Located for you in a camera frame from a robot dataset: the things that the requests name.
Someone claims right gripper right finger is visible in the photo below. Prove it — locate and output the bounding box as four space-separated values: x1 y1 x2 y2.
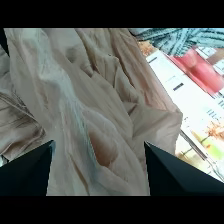
143 141 224 197

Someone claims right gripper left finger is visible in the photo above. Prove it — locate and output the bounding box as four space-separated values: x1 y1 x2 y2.
0 139 55 197

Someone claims beige garment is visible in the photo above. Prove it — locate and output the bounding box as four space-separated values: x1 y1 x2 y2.
0 28 184 197

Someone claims green striped garment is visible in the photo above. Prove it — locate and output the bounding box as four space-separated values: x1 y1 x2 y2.
129 28 224 58

